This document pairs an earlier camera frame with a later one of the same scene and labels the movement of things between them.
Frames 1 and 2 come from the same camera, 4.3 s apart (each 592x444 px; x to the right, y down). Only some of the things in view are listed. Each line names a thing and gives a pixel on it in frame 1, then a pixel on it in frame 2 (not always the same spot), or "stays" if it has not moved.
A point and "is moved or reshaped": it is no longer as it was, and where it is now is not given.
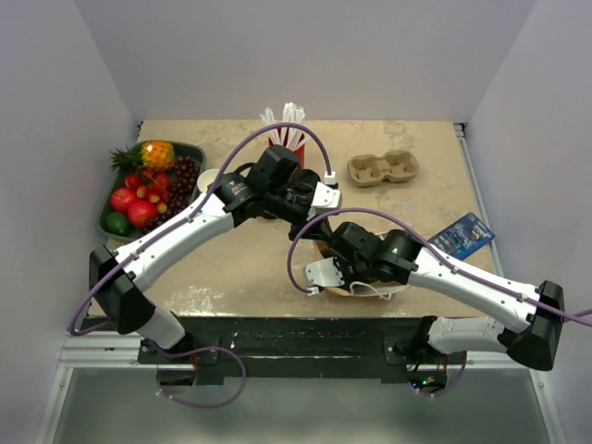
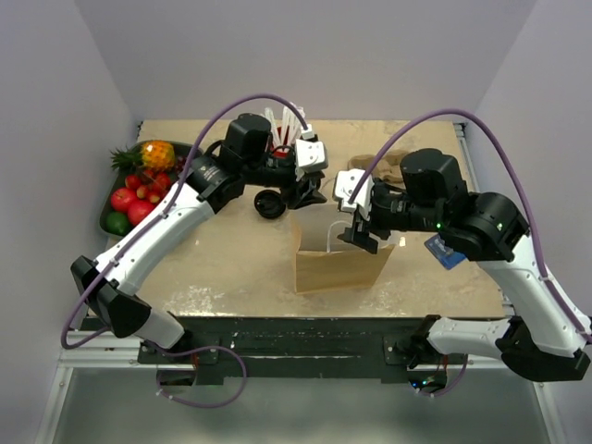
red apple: x=141 y=212 stays
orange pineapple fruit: x=158 y=156 stays
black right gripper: x=341 y=263 to x=373 y=222
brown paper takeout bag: x=359 y=289 is moved or reshaped
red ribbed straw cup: x=300 y=154 to x=282 y=152
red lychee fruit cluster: x=152 y=186 stays
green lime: x=117 y=222 stays
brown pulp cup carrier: x=395 y=166 stays
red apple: x=121 y=198 stays
